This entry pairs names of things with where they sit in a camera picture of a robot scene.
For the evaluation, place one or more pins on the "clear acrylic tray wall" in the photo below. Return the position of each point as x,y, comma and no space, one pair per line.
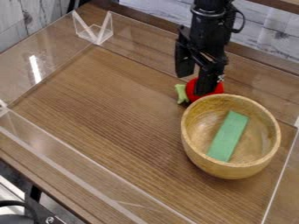
90,129

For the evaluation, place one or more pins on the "green rectangular block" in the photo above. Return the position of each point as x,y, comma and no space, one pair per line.
229,134

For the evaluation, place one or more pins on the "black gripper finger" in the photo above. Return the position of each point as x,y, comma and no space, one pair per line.
185,63
210,77

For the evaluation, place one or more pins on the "black table leg bracket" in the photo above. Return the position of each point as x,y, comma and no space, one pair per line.
46,216

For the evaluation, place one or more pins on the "wooden bowl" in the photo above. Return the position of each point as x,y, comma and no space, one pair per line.
258,144

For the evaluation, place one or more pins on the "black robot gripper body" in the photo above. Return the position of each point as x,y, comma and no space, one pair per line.
208,36

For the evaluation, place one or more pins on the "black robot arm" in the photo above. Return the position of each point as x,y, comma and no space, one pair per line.
234,12

